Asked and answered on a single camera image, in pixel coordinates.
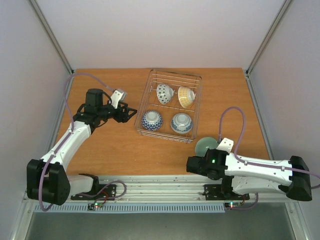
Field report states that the red patterned bowl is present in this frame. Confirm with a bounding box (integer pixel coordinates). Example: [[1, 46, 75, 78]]
[[141, 110, 163, 131]]

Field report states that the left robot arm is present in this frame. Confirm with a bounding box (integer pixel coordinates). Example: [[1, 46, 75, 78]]
[[26, 88, 137, 212]]

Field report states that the pink scale pattern bowl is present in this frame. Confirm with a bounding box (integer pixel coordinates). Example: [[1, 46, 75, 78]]
[[156, 83, 174, 105]]

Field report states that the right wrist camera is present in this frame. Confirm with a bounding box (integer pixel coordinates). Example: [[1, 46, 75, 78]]
[[216, 137, 234, 153]]

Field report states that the blue slotted cable duct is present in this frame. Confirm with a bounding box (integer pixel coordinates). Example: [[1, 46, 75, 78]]
[[49, 202, 225, 214]]

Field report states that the aluminium rail frame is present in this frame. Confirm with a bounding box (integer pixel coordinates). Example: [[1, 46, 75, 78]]
[[9, 0, 320, 240]]

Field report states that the wire dish rack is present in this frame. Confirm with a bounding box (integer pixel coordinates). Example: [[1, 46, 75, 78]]
[[134, 69, 203, 143]]

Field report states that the yellow sun bowl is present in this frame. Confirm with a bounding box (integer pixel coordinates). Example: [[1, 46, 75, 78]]
[[177, 86, 195, 109]]

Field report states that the pale green bowl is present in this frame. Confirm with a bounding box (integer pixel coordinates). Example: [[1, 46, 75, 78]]
[[194, 137, 218, 157]]

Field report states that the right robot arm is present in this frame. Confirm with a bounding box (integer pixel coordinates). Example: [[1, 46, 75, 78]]
[[186, 149, 312, 202]]

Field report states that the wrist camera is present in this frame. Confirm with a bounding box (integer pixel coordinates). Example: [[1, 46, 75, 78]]
[[216, 137, 234, 153], [110, 88, 127, 109]]

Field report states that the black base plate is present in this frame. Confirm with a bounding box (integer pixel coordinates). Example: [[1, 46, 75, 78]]
[[70, 184, 117, 201], [202, 184, 250, 201]]

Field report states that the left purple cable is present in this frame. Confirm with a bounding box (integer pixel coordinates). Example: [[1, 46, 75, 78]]
[[39, 72, 127, 212]]

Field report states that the circuit board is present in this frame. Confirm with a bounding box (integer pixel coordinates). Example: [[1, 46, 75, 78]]
[[224, 201, 242, 209], [87, 202, 104, 211]]

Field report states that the left circuit board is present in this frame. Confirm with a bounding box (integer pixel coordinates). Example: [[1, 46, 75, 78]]
[[87, 202, 104, 211]]

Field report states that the right circuit board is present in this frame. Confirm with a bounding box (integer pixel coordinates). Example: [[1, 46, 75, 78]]
[[224, 201, 242, 209]]

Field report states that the blue floral bowl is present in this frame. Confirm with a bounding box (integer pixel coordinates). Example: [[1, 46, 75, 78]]
[[170, 113, 193, 134]]

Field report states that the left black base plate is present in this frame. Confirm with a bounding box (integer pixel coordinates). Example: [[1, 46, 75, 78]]
[[70, 184, 117, 201]]

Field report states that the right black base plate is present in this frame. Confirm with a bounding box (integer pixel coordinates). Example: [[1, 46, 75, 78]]
[[202, 184, 250, 201]]

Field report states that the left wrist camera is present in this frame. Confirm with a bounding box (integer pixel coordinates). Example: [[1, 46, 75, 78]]
[[110, 88, 127, 109]]

